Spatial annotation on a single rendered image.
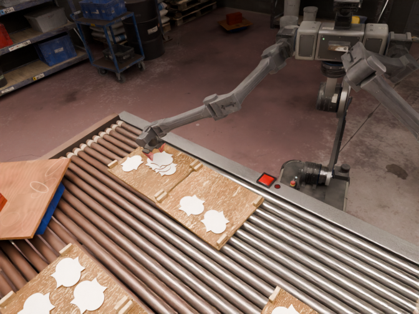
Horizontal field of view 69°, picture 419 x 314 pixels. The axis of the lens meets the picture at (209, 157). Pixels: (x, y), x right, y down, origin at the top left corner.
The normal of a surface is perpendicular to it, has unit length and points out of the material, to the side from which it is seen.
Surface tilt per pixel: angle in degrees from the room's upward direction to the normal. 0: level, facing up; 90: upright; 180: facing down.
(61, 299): 0
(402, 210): 0
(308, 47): 90
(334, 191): 0
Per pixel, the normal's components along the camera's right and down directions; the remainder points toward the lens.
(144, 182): -0.10, -0.73
